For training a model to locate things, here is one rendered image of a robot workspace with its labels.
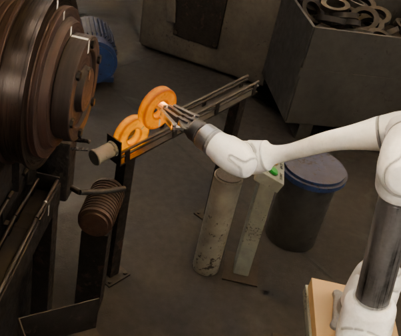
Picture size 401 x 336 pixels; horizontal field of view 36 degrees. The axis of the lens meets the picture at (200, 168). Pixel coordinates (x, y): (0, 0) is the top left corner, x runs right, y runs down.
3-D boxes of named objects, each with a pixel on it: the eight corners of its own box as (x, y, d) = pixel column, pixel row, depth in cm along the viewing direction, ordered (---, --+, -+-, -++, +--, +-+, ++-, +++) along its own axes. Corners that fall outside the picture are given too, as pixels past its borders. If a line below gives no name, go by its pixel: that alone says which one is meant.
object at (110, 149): (88, 161, 216) (88, 147, 213) (107, 151, 222) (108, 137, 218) (99, 169, 213) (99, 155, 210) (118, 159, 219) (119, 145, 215)
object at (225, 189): (190, 273, 270) (213, 179, 241) (194, 255, 280) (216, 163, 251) (216, 279, 270) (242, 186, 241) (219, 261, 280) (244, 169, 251)
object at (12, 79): (-7, 200, 153) (-9, 23, 127) (54, 111, 192) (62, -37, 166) (18, 205, 153) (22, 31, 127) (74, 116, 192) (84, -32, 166)
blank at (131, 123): (122, 158, 228) (128, 163, 227) (105, 138, 215) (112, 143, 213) (148, 127, 231) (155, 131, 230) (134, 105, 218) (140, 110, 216)
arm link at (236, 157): (198, 156, 192) (218, 160, 203) (236, 183, 185) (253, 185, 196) (216, 127, 190) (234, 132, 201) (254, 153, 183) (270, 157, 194)
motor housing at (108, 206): (67, 311, 240) (76, 207, 210) (83, 273, 258) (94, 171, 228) (100, 319, 240) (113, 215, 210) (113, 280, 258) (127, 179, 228)
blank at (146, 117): (138, 94, 199) (145, 99, 197) (172, 79, 208) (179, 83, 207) (135, 131, 209) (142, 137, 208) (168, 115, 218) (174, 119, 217)
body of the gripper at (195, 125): (190, 147, 197) (170, 133, 201) (208, 139, 203) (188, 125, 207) (196, 129, 193) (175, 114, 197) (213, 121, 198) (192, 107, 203)
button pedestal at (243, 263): (220, 283, 268) (253, 170, 234) (226, 247, 288) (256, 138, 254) (256, 291, 268) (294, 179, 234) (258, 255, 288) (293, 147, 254)
